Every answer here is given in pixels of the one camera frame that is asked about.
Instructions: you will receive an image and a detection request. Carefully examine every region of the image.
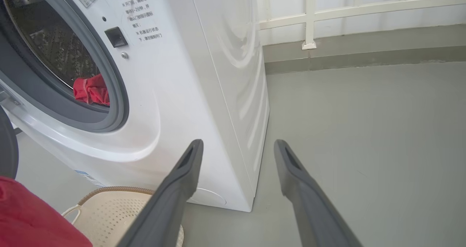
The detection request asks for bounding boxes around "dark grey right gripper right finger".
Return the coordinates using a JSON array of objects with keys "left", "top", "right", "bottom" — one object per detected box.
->
[{"left": 274, "top": 139, "right": 363, "bottom": 247}]

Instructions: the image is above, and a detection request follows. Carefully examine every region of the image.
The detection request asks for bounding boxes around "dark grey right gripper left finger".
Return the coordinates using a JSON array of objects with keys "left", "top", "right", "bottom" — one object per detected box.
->
[{"left": 116, "top": 139, "right": 204, "bottom": 247}]

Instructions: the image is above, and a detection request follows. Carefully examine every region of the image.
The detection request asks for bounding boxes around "red garment with white stripes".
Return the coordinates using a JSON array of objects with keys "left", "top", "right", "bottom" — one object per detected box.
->
[{"left": 0, "top": 176, "right": 93, "bottom": 247}]

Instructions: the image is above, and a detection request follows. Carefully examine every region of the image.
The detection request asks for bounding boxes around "plain red garment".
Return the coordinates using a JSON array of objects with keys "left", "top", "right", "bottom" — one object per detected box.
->
[{"left": 73, "top": 73, "right": 110, "bottom": 106}]

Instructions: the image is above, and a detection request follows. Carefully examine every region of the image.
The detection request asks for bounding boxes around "washing machine door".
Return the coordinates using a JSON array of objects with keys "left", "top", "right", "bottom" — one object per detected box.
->
[{"left": 0, "top": 107, "right": 19, "bottom": 179}]

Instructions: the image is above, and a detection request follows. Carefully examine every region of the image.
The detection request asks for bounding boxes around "cream perforated laundry basket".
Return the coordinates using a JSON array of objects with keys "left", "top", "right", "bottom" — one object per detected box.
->
[{"left": 61, "top": 186, "right": 184, "bottom": 247}]

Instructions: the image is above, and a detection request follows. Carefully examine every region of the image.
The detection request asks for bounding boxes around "white front-load washing machine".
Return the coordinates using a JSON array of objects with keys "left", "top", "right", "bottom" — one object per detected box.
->
[{"left": 0, "top": 0, "right": 270, "bottom": 213}]

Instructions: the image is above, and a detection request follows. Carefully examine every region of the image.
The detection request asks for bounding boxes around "round white filter cover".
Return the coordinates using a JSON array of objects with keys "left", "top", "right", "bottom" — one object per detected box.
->
[{"left": 187, "top": 188, "right": 227, "bottom": 206}]

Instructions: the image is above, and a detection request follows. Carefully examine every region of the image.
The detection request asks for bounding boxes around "blue energy label sticker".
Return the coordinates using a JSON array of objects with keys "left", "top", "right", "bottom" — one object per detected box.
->
[{"left": 75, "top": 170, "right": 106, "bottom": 187}]

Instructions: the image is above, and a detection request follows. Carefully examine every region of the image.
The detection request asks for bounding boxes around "white metal railing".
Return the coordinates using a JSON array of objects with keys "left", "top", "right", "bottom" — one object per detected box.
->
[{"left": 258, "top": 0, "right": 466, "bottom": 50}]

